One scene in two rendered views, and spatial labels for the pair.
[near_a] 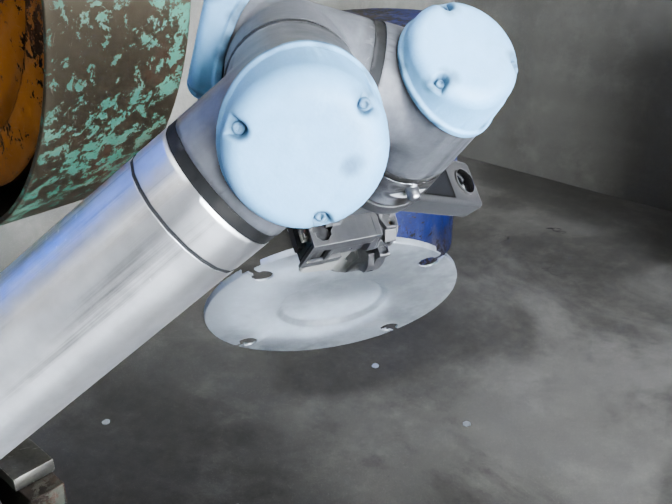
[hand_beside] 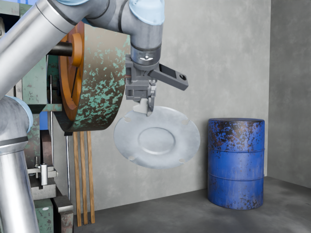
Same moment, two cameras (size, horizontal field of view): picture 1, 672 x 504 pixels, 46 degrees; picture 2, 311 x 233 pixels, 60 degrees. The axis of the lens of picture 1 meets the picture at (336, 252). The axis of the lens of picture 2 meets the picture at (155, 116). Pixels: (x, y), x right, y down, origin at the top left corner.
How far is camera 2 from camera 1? 0.42 m
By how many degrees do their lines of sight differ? 29
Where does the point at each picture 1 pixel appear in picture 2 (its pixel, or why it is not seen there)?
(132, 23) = (110, 58)
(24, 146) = not seen: hidden behind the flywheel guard
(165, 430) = not seen: outside the picture
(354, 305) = (165, 145)
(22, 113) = not seen: hidden behind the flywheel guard
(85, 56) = (95, 65)
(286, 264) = (134, 114)
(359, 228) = (142, 83)
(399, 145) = (133, 31)
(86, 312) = (17, 32)
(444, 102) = (136, 7)
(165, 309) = (37, 34)
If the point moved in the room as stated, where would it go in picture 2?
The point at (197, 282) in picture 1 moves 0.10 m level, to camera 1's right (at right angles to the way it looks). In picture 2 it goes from (45, 26) to (94, 21)
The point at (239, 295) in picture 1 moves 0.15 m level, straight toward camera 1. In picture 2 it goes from (122, 129) to (106, 135)
